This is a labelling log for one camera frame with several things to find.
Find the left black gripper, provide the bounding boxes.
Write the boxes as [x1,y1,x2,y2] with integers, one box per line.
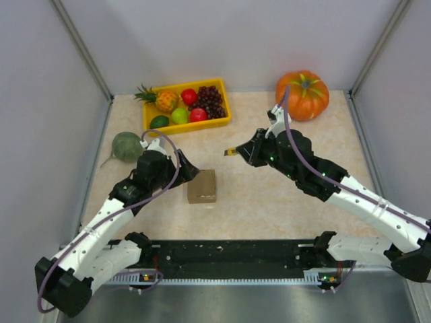
[150,149,199,192]

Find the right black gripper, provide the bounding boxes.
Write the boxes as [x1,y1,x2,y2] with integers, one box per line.
[237,128,299,182]

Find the yellow utility knife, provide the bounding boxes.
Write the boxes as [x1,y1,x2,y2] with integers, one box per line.
[224,147,238,156]

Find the brown cardboard express box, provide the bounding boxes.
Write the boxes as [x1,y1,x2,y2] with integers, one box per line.
[187,170,217,204]

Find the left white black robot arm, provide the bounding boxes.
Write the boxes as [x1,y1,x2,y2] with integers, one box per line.
[35,149,199,317]

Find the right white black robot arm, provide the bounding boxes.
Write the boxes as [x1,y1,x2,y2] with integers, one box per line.
[235,129,430,283]

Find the green toy pear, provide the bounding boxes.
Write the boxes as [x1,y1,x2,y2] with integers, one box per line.
[171,108,189,124]

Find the green toy lime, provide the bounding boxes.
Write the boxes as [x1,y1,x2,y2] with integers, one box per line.
[150,115,169,129]

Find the red toy apple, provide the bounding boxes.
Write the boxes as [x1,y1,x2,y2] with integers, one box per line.
[189,108,208,122]

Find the purple toy grapes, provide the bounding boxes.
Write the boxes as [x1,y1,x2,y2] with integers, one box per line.
[188,85,227,119]

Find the green toy melon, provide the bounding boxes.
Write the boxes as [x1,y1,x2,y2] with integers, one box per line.
[100,131,143,167]

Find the yellow plastic tray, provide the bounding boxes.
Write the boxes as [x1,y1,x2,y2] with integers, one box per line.
[142,79,232,135]

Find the toy pineapple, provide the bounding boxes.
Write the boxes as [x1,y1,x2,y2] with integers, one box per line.
[134,84,179,114]

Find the red toy tomato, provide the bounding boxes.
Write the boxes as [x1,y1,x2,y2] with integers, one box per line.
[180,88,198,106]

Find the orange toy pumpkin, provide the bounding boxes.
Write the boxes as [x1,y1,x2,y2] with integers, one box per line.
[275,70,329,121]

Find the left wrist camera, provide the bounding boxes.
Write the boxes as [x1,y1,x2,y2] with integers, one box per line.
[139,137,167,155]

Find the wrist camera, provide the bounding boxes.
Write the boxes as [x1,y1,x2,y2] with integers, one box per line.
[265,104,292,139]
[139,137,167,155]

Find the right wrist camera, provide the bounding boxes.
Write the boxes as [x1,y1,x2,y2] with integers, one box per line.
[265,104,292,139]

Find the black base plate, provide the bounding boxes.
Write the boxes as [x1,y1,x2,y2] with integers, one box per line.
[129,239,353,281]

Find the aluminium rail frame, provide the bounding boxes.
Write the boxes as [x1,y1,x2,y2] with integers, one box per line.
[355,262,393,271]

